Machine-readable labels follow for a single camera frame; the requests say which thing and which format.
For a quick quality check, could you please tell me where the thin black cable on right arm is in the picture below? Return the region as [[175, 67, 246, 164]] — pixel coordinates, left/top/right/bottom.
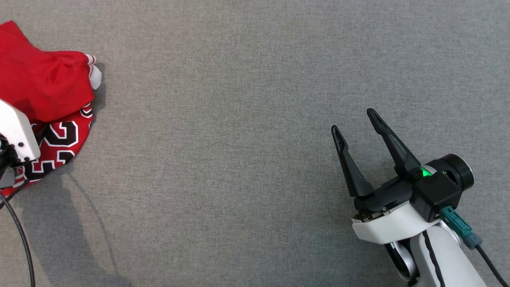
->
[[422, 230, 445, 287]]

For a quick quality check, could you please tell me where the red jersey with number 23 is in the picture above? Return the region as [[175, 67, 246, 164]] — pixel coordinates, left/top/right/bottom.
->
[[0, 54, 103, 198]]

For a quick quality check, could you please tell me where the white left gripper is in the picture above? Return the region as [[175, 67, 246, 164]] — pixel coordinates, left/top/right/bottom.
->
[[0, 100, 41, 164]]

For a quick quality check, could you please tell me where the teal right camera connector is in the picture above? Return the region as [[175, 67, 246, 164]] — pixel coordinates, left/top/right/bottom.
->
[[440, 206, 483, 250]]

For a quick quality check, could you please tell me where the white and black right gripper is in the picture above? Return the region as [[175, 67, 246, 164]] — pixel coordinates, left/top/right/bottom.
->
[[331, 108, 443, 244]]

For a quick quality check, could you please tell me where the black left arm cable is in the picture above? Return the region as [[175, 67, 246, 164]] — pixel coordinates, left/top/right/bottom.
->
[[0, 193, 35, 287]]

